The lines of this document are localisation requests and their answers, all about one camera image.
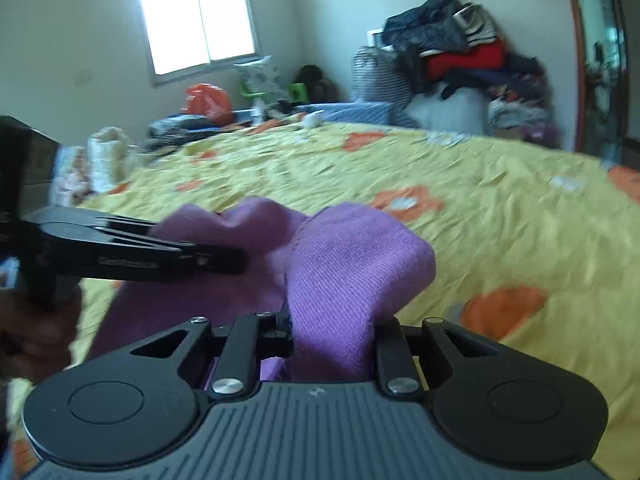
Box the purple sweater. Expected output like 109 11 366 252
90 197 436 391

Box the houndstooth bag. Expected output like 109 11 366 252
350 45 413 109

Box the striped dark cloth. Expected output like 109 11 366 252
145 129 192 154

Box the person's left hand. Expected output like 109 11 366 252
0 287 84 381

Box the black backpack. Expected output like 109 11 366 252
297 65 339 104

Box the floral pillow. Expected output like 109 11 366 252
235 57 287 106

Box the blue quilt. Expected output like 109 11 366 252
295 101 419 129

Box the pile of clothes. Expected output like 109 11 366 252
382 0 553 138

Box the white picture frame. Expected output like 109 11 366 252
367 27 396 54

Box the white stuffed bundle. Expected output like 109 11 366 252
407 85 489 134

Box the yellow printed bedsheet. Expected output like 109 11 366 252
0 122 640 480

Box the wooden door frame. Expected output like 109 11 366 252
560 0 640 161

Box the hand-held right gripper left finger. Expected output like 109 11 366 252
130 312 296 401

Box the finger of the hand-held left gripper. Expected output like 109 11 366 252
106 215 162 237
150 239 249 279

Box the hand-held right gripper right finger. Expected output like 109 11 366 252
375 317 501 398

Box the orange plastic bag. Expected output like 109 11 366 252
185 84 234 124

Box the window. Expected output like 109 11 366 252
129 0 262 87

